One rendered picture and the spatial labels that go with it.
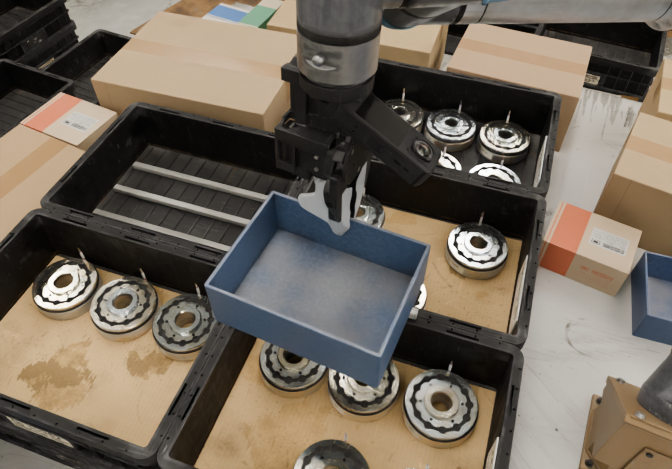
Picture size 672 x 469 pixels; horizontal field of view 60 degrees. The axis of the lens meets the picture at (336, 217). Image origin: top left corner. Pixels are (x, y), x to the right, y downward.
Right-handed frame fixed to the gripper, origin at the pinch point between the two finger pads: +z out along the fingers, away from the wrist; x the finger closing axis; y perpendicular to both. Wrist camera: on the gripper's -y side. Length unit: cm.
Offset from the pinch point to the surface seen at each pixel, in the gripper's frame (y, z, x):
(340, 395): -3.4, 26.2, 6.7
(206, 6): 179, 97, -204
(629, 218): -37, 31, -57
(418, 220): -0.9, 26.7, -31.5
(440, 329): -13.0, 18.6, -4.8
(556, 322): -30, 40, -31
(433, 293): -8.9, 27.7, -17.5
